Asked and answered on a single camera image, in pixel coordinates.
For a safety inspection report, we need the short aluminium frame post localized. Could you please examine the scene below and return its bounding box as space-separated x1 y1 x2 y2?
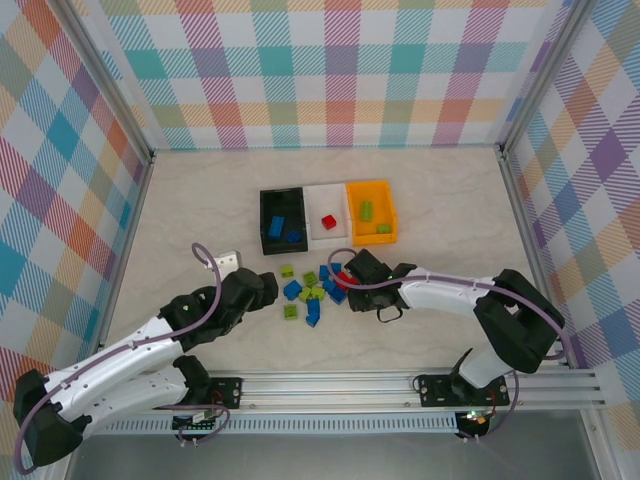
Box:
582 407 619 480

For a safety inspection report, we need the white slotted cable duct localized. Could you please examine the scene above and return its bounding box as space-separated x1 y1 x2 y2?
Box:
92 417 459 435

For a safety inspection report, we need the grey metal panel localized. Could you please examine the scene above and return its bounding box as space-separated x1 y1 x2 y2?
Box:
64 432 601 480

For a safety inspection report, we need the white plastic bin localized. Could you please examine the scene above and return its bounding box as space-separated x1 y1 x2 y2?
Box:
303 183 351 251

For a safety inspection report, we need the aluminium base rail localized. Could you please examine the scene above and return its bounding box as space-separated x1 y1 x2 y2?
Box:
54 367 604 414

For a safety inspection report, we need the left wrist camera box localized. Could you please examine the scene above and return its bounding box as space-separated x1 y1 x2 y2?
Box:
203 249 244 275

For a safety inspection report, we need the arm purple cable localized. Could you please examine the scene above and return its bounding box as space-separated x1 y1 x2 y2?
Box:
13 242 234 475
326 247 569 444

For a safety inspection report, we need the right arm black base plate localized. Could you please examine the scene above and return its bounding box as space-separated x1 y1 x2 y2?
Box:
417 372 511 407

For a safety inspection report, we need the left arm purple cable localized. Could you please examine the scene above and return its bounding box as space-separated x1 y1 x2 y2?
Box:
13 242 234 475

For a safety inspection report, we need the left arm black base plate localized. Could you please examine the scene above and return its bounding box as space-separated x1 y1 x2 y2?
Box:
169 377 244 411

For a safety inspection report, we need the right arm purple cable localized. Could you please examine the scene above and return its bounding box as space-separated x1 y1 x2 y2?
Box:
326 247 569 444

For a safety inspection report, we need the black plastic bin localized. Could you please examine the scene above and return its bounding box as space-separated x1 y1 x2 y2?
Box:
258 187 309 257

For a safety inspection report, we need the orange plastic bin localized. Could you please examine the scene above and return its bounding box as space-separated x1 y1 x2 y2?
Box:
345 179 400 247

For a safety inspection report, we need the aluminium side rail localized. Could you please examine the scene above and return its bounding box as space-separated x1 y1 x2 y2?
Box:
84 152 157 376
497 149 576 371

